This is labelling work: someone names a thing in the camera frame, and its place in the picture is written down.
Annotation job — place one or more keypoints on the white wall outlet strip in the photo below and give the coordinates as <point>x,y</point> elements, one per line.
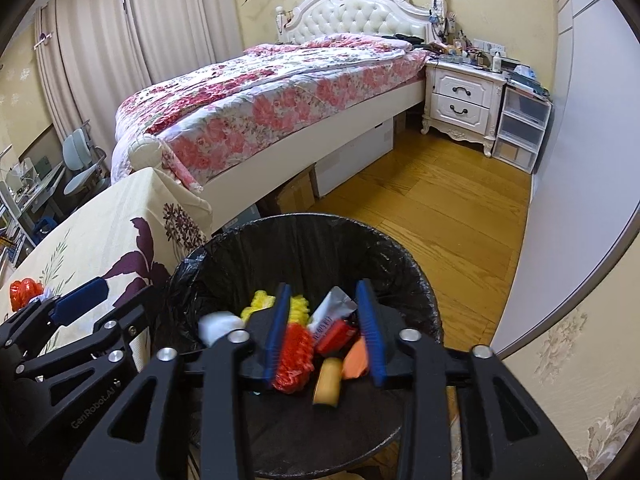
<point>487,46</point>

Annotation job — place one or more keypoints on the small red packet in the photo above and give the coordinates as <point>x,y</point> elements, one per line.
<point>337,337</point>

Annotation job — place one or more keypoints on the red plastic bag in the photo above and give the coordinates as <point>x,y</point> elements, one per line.
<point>25,295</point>

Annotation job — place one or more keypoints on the small white bottle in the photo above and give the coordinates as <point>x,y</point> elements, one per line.
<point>497,64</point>

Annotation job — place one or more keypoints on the white storage box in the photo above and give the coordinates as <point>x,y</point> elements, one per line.
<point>355,155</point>

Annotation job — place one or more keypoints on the brown cardboard box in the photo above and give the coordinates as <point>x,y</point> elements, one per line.
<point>295,190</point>

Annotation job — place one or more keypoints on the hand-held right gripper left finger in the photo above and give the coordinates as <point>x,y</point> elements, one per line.
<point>277,330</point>

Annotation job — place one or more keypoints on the pile of nightstand clutter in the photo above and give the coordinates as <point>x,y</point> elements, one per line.
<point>457,49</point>

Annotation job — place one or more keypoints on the grey desk chair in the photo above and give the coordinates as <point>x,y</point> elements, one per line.
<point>82,160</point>

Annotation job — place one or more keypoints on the pink floral quilt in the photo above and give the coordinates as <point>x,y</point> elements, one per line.
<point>280,90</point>

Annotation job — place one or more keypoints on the yellow foam fruit net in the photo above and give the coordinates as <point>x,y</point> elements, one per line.
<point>300,305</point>

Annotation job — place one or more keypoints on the white tissue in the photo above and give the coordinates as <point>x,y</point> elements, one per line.
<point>217,327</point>
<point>50,294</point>

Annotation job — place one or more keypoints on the cluttered bookshelf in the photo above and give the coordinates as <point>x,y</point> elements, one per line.
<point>10,235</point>

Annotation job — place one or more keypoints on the plain orange wrapper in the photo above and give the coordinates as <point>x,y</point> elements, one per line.
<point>356,359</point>

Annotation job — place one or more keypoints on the white study desk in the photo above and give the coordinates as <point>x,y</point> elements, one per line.
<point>40,185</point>

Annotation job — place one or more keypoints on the blue plastic stool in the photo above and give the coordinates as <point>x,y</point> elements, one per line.
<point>45,226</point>

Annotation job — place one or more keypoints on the clear plastic drawer unit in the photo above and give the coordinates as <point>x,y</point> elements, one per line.
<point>520,130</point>

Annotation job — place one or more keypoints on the black lined waste bin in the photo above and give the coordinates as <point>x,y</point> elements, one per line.
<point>300,250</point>

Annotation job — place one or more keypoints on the white wardrobe door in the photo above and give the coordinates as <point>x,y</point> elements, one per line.
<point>580,135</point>

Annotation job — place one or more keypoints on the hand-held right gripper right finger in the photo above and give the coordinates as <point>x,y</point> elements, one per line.
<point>371,330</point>

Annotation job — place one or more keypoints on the beige curtain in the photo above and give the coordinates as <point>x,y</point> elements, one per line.
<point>185,15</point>
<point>85,70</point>

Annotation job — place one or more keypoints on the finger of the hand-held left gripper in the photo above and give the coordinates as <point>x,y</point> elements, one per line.
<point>125,320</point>
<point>80,302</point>

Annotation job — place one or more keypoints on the stack of flat dark items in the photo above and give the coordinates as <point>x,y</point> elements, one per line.
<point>525,80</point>

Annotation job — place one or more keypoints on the white printed packet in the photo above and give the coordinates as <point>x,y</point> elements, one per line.
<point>332,310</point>

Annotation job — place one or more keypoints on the red foam fruit net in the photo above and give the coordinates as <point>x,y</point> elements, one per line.
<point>296,360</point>

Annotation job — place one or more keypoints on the gold tube with black cap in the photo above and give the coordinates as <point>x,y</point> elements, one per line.
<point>327,380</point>

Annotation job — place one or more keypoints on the white bed with tufted headboard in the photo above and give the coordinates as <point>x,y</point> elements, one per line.
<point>355,15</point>

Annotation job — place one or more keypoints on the white two-drawer nightstand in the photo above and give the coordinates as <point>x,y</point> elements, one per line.
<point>462,97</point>

